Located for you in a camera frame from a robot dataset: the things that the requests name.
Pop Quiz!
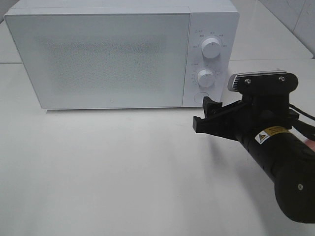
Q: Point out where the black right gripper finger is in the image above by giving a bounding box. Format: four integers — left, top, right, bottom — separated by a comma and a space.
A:
202, 96, 222, 117

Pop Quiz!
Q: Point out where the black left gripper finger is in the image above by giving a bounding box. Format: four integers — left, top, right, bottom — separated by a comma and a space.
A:
192, 101, 246, 140

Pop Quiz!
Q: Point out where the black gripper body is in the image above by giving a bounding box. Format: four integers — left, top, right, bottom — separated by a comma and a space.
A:
233, 93, 299, 148

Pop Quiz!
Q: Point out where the round white door-release button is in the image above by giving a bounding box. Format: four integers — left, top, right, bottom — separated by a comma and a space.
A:
194, 92, 209, 104

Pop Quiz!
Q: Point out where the pink round plate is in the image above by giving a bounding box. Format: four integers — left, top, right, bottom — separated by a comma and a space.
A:
304, 139, 315, 151

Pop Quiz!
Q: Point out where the white microwave door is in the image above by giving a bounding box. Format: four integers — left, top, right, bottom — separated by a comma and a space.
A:
6, 14, 189, 109

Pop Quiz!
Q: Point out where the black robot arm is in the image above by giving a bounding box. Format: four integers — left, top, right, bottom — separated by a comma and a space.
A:
193, 94, 315, 224

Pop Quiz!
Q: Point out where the lower white microwave knob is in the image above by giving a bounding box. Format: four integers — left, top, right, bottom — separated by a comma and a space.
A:
197, 69, 216, 88

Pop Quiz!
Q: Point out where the white microwave knob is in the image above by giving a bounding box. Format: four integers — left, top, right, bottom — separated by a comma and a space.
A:
200, 36, 222, 59
197, 69, 216, 88

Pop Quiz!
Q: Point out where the upper white microwave knob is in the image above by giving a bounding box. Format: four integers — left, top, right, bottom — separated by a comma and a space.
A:
200, 36, 222, 59

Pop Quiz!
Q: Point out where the white microwave oven body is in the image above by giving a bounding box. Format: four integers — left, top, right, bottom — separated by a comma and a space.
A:
4, 0, 240, 109

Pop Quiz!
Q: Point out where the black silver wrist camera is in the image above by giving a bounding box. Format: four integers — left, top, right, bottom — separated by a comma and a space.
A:
227, 70, 298, 96

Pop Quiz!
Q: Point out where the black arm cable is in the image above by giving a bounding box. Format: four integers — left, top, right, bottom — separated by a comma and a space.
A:
288, 104, 315, 141

